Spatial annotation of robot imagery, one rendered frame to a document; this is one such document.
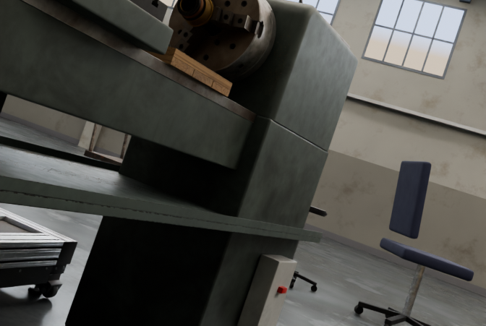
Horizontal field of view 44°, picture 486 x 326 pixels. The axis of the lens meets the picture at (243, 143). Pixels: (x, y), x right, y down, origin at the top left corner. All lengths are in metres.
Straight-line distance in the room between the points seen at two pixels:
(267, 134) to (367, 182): 9.77
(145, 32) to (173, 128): 0.35
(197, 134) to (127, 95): 0.33
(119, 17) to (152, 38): 0.11
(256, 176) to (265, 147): 0.09
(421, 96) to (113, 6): 10.78
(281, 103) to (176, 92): 0.49
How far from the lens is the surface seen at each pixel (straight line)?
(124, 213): 1.24
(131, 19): 1.21
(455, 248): 11.48
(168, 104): 1.48
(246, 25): 1.77
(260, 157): 1.86
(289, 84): 1.90
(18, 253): 2.15
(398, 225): 4.53
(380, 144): 11.66
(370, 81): 11.92
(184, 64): 1.47
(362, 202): 11.57
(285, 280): 2.19
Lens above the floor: 0.69
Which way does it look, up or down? 2 degrees up
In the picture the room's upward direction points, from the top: 19 degrees clockwise
